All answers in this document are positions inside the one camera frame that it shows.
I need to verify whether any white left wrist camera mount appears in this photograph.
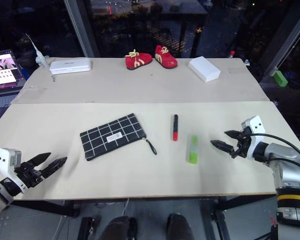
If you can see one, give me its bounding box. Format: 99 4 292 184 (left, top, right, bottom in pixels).
0 147 29 194

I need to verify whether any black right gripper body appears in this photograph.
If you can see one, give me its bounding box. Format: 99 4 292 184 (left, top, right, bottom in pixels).
230 126 252 159

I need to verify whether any black white grid pencil case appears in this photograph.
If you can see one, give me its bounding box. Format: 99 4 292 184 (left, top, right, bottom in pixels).
79 112 158 162

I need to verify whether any laptop screen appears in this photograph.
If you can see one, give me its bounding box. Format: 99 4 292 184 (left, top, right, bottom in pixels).
0 49 27 95

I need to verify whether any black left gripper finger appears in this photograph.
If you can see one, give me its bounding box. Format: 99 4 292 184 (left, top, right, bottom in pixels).
27 152 52 166
41 156 68 179

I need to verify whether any dark rounded robot foot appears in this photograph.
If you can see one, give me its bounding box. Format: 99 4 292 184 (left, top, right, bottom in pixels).
165 212 193 240
99 215 138 240

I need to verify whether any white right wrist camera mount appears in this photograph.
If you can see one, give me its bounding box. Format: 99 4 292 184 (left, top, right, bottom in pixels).
241 115 267 160

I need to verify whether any white clamp with thin rod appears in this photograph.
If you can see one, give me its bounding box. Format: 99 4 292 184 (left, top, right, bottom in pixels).
25 33 49 68

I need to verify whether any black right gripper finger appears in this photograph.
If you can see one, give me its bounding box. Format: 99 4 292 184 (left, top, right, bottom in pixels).
223 130 244 140
210 139 235 154

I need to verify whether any white flat rectangular case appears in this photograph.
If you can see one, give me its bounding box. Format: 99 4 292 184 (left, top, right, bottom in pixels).
49 58 93 75

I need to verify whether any green block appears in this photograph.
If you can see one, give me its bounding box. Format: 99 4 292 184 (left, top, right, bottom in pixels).
273 70 289 88

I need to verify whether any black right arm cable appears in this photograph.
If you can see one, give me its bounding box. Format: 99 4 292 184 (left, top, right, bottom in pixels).
247 133 300 173

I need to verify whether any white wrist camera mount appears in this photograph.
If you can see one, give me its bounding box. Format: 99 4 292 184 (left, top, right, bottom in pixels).
0 147 29 194
241 115 267 160

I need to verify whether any green glue stick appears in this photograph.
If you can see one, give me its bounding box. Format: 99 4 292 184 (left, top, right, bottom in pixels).
185 135 199 165

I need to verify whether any black red marker pen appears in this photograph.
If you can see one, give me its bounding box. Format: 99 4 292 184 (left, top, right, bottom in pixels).
171 114 179 142

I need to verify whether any black table frame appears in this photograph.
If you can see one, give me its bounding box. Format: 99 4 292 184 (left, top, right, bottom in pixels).
8 194 278 240

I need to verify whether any white cardboard box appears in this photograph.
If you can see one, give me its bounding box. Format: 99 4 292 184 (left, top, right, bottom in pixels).
187 56 222 83

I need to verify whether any red shoe with yellow laces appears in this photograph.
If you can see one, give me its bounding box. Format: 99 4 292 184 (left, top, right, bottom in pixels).
124 48 153 71
154 44 179 69

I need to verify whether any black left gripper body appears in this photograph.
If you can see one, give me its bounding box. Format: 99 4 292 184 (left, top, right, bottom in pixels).
14 161 45 189

